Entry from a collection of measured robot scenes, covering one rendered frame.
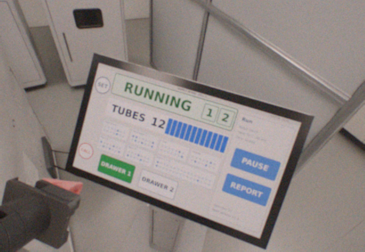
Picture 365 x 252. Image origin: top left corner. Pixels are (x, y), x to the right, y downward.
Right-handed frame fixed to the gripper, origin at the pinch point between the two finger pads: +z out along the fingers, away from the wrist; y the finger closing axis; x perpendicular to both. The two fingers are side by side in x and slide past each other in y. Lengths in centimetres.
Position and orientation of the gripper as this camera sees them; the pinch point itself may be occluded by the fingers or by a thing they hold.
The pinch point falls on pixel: (77, 187)
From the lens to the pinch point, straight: 43.7
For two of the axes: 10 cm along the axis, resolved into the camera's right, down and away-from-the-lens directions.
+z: 1.8, -0.5, 9.8
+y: -9.4, -3.0, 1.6
